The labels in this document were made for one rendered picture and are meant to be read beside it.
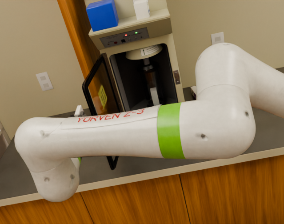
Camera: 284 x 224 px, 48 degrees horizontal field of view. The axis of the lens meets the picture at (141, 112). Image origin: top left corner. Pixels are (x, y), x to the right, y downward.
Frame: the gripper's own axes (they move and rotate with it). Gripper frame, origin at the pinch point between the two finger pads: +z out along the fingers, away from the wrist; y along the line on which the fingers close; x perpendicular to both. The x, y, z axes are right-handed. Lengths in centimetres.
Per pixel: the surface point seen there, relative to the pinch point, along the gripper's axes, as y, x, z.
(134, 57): -20.3, -2.0, 38.2
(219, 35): -66, 11, 78
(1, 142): 84, 48, 78
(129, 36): -21.2, -14.6, 28.8
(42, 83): 41, 15, 78
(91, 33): -7.9, -20.2, 24.4
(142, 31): -27.0, -15.2, 28.1
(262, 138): -66, 37, 14
